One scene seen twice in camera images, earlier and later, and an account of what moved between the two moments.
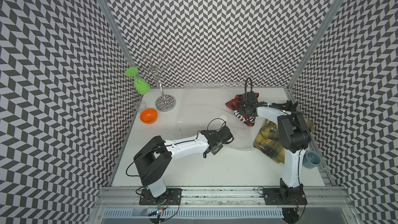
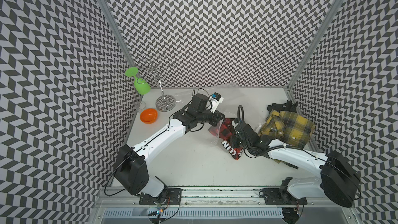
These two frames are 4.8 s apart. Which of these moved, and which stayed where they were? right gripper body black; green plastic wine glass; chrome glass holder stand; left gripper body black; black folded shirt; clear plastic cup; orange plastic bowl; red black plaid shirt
Moved: red black plaid shirt; right gripper body black; left gripper body black
Stayed: green plastic wine glass; orange plastic bowl; black folded shirt; clear plastic cup; chrome glass holder stand
